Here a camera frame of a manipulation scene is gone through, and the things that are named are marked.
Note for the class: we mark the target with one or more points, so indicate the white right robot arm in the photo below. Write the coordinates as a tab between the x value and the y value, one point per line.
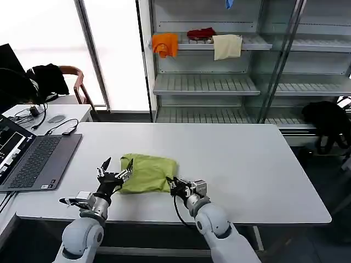
216	222

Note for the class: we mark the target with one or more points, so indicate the small white side table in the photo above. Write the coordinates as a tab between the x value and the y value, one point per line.
76	111

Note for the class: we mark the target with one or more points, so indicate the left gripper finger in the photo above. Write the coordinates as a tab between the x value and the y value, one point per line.
126	172
104	166

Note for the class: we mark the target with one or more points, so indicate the grey window frame post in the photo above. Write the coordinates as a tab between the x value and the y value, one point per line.
90	41

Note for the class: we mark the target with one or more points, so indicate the grey usb dongle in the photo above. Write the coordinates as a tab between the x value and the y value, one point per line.
68	131

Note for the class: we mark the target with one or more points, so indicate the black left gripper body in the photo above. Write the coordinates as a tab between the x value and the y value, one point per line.
109	183

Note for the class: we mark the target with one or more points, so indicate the grey open laptop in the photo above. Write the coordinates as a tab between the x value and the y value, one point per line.
35	161

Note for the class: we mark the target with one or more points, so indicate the grey metal shelf with cloths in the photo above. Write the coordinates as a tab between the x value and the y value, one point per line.
205	85

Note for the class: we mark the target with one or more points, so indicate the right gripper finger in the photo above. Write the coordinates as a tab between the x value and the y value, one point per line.
174	180
174	190

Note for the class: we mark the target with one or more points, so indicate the brown wooden chair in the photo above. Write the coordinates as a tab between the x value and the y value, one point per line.
78	82

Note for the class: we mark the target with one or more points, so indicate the black backpack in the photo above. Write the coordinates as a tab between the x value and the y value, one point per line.
323	120

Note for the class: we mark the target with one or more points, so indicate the black rounded chair back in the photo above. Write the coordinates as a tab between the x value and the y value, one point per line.
13	90

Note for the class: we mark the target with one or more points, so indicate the empty grey metal shelf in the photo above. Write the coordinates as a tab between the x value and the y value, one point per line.
310	85

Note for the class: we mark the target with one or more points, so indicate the black power adapter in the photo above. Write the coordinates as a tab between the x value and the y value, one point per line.
34	111

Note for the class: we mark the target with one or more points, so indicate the black monitor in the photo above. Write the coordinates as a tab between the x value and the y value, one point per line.
9	59

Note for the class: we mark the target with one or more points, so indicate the grey computer mouse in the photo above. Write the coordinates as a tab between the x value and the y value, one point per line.
56	119

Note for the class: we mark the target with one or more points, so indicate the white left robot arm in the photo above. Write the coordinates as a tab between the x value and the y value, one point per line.
82	235

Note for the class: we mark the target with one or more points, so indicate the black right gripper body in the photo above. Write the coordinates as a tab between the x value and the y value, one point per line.
182	189

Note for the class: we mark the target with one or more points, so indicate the green t-shirt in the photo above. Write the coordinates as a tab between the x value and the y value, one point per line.
153	172

